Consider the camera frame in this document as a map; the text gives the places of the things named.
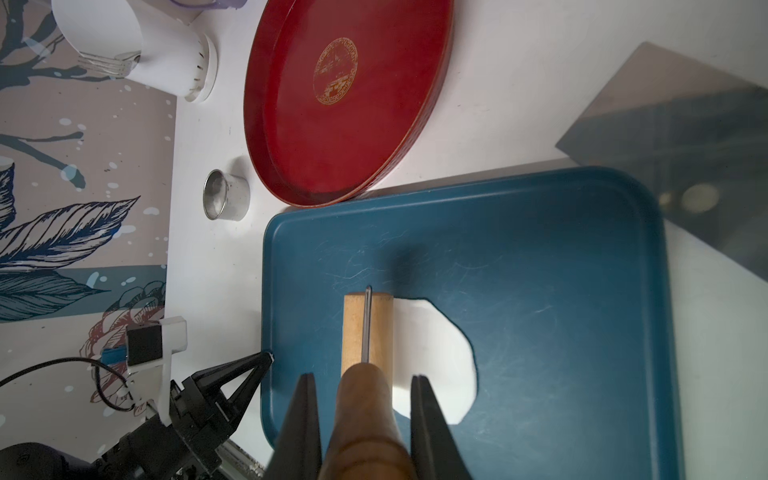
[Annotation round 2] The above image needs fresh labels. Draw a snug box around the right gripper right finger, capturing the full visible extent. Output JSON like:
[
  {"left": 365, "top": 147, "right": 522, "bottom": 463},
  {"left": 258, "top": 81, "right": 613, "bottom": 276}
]
[{"left": 410, "top": 375, "right": 471, "bottom": 480}]

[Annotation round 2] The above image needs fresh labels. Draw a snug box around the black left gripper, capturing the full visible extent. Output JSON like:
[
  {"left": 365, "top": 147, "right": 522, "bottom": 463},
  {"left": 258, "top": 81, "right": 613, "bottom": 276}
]
[{"left": 144, "top": 351, "right": 274, "bottom": 479}]

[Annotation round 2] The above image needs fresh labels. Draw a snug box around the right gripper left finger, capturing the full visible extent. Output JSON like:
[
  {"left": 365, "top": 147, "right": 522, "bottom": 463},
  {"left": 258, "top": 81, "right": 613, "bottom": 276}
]
[{"left": 264, "top": 373, "right": 323, "bottom": 480}]

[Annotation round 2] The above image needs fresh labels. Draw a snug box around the wooden rolling pin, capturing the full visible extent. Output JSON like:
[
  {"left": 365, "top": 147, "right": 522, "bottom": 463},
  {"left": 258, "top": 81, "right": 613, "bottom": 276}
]
[{"left": 319, "top": 286, "right": 417, "bottom": 479}]

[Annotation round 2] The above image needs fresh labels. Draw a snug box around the white dough piece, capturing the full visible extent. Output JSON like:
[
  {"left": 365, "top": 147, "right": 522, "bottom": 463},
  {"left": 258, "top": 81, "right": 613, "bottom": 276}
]
[{"left": 392, "top": 298, "right": 478, "bottom": 425}]

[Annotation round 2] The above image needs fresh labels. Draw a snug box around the teal plastic tray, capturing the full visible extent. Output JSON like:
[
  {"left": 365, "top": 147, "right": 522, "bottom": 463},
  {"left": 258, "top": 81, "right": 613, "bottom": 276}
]
[{"left": 261, "top": 167, "right": 685, "bottom": 479}]

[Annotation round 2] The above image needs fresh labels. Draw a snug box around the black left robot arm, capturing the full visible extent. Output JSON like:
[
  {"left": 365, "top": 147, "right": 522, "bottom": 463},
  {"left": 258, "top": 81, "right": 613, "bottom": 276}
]
[{"left": 1, "top": 351, "right": 274, "bottom": 479}]

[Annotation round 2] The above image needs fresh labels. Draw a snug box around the small round metal cutter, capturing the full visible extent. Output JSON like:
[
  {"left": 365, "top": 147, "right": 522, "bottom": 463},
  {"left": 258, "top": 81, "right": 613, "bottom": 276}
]
[{"left": 203, "top": 169, "right": 250, "bottom": 221}]

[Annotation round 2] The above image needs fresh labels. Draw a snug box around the round red tray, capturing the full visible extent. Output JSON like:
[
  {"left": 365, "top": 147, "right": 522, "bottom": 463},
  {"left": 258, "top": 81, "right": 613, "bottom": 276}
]
[{"left": 243, "top": 0, "right": 455, "bottom": 208}]

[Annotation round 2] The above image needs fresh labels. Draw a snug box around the white cutlery holder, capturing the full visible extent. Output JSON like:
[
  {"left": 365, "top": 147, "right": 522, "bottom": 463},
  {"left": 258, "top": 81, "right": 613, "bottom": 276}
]
[{"left": 51, "top": 1, "right": 218, "bottom": 103}]

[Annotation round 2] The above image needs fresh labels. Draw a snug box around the purple mug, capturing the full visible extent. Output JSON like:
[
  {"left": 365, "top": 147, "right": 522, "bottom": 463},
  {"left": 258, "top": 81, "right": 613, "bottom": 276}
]
[{"left": 171, "top": 0, "right": 247, "bottom": 10}]

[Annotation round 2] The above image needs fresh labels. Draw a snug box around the metal spatula wooden handle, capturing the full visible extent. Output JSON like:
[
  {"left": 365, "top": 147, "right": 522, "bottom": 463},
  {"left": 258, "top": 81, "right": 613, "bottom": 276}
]
[{"left": 556, "top": 42, "right": 767, "bottom": 279}]

